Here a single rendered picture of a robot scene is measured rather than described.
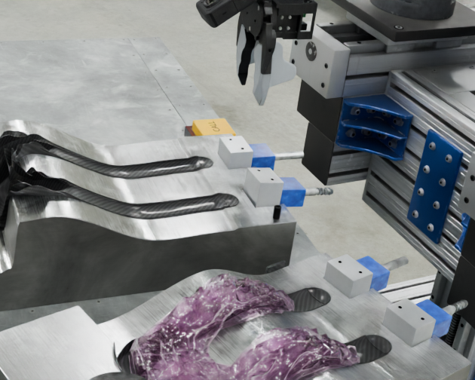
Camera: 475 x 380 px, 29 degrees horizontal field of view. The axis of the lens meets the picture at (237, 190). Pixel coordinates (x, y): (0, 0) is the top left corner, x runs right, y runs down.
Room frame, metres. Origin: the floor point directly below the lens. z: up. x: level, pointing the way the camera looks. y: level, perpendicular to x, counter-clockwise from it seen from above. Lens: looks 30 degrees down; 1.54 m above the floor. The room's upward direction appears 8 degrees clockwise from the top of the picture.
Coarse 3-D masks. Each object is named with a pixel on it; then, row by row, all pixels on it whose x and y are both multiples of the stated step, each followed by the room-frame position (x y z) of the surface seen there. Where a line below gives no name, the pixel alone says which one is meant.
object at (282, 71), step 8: (256, 48) 1.19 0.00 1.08; (280, 48) 1.20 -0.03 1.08; (256, 56) 1.19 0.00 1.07; (272, 56) 1.19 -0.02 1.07; (280, 56) 1.19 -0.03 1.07; (256, 64) 1.18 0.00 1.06; (272, 64) 1.19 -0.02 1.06; (280, 64) 1.19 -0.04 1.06; (288, 64) 1.20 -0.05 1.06; (256, 72) 1.18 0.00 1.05; (272, 72) 1.18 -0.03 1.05; (280, 72) 1.19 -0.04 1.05; (288, 72) 1.19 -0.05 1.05; (256, 80) 1.18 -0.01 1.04; (264, 80) 1.17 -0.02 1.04; (272, 80) 1.18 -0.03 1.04; (280, 80) 1.19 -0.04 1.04; (288, 80) 1.19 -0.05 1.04; (256, 88) 1.18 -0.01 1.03; (264, 88) 1.17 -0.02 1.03; (256, 96) 1.18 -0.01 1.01; (264, 96) 1.18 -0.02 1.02
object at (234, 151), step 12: (228, 144) 1.21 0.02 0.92; (240, 144) 1.21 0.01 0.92; (252, 144) 1.24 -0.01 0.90; (264, 144) 1.25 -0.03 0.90; (228, 156) 1.19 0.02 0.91; (240, 156) 1.19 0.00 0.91; (252, 156) 1.20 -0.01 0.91; (264, 156) 1.21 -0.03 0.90; (276, 156) 1.23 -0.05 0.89; (288, 156) 1.24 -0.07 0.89; (300, 156) 1.25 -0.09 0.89; (228, 168) 1.18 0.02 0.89
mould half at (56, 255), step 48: (96, 144) 1.21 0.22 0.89; (144, 144) 1.23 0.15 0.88; (192, 144) 1.24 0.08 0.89; (96, 192) 1.04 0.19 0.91; (144, 192) 1.09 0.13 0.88; (192, 192) 1.11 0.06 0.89; (240, 192) 1.12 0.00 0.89; (0, 240) 0.96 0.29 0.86; (48, 240) 0.92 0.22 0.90; (96, 240) 0.95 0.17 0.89; (144, 240) 0.97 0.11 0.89; (192, 240) 1.00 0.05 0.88; (240, 240) 1.03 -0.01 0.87; (288, 240) 1.06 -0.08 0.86; (0, 288) 0.90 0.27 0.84; (48, 288) 0.92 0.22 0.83; (96, 288) 0.95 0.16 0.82; (144, 288) 0.98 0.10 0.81
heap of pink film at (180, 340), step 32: (224, 288) 0.84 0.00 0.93; (256, 288) 0.86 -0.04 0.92; (160, 320) 0.82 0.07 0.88; (192, 320) 0.80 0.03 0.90; (224, 320) 0.81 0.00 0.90; (160, 352) 0.75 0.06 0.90; (192, 352) 0.76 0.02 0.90; (256, 352) 0.76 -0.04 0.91; (288, 352) 0.76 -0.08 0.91; (320, 352) 0.77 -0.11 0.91; (352, 352) 0.83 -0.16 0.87
